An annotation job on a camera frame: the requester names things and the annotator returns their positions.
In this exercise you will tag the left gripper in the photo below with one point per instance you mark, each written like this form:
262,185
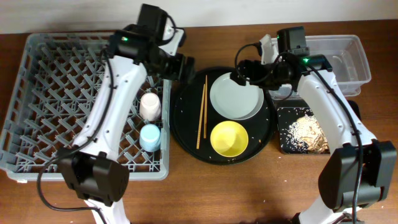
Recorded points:
176,72

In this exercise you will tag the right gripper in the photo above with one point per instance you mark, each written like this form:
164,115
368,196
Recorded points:
255,79

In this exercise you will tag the pink cup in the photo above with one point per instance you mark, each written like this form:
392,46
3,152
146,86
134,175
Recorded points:
150,107

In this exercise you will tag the grey plate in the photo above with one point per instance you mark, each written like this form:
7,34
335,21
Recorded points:
234,101

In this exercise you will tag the food scraps and rice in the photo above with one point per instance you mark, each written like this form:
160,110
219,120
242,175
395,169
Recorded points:
308,133

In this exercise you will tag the blue cup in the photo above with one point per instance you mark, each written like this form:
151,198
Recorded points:
149,138

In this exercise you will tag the yellow bowl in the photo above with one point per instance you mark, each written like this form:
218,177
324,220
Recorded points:
229,139

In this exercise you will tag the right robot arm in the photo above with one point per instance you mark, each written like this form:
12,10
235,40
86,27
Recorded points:
360,168

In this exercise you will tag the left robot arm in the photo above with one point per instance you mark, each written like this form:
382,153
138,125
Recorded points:
91,167

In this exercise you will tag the grey dishwasher rack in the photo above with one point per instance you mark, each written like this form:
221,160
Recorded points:
55,89

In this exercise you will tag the wooden chopstick right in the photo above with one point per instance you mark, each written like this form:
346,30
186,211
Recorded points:
205,107

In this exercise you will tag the wooden chopstick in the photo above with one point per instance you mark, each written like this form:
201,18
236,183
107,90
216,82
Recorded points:
205,107
201,117

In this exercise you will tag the wooden chopstick left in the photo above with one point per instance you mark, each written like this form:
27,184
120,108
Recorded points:
201,117

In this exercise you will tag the black rectangular bin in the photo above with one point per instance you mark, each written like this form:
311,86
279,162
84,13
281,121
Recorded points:
286,124

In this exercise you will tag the round black tray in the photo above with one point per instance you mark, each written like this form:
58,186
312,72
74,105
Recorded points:
185,114

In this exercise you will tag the clear plastic bin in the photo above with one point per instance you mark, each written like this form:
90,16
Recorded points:
347,58

